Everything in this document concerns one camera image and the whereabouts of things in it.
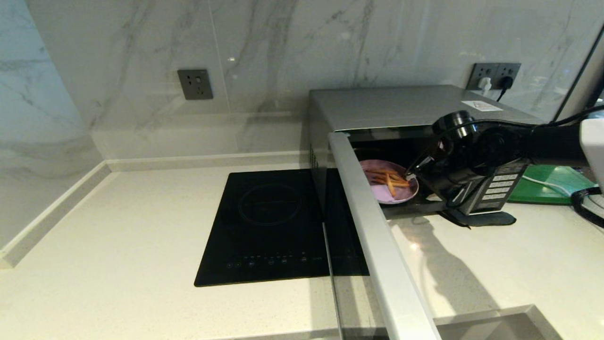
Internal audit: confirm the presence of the purple plastic plate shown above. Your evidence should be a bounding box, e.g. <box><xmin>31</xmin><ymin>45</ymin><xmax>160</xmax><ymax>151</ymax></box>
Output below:
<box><xmin>360</xmin><ymin>159</ymin><xmax>419</xmax><ymax>204</ymax></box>

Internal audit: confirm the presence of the black glass microwave door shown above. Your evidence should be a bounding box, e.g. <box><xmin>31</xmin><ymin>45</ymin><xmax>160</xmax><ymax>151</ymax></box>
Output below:
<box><xmin>322</xmin><ymin>132</ymin><xmax>442</xmax><ymax>340</ymax></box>

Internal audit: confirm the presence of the silver microwave oven body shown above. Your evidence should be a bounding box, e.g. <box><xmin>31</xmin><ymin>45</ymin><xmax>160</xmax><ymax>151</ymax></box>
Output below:
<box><xmin>308</xmin><ymin>85</ymin><xmax>543</xmax><ymax>220</ymax></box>

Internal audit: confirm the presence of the black cloth pad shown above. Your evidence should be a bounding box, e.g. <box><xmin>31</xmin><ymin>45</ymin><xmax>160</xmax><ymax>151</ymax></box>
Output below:
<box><xmin>441</xmin><ymin>210</ymin><xmax>516</xmax><ymax>229</ymax></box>

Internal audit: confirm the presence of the white paper label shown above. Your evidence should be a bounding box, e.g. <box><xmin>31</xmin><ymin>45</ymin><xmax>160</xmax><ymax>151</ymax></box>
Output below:
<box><xmin>461</xmin><ymin>100</ymin><xmax>503</xmax><ymax>112</ymax></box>

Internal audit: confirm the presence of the black power plug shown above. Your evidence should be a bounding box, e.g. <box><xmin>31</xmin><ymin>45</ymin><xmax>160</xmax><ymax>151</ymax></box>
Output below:
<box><xmin>496</xmin><ymin>76</ymin><xmax>514</xmax><ymax>102</ymax></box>

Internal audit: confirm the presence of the green plastic cutting board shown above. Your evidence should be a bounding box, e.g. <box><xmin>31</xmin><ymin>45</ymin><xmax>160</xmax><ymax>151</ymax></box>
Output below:
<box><xmin>509</xmin><ymin>164</ymin><xmax>597</xmax><ymax>204</ymax></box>

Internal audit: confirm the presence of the black induction cooktop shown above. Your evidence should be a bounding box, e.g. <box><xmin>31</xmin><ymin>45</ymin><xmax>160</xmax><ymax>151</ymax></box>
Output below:
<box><xmin>194</xmin><ymin>169</ymin><xmax>331</xmax><ymax>287</ymax></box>

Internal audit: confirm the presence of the white power cable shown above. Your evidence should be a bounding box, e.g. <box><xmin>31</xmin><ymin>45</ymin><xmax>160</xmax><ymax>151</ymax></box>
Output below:
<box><xmin>524</xmin><ymin>176</ymin><xmax>574</xmax><ymax>196</ymax></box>

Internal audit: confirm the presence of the grey double wall socket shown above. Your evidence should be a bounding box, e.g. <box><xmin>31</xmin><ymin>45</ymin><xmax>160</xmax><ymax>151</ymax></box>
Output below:
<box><xmin>467</xmin><ymin>63</ymin><xmax>522</xmax><ymax>91</ymax></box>

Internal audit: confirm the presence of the grey single wall socket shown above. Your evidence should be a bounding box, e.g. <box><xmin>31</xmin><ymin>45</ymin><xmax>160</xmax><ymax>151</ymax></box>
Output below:
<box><xmin>177</xmin><ymin>69</ymin><xmax>214</xmax><ymax>101</ymax></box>

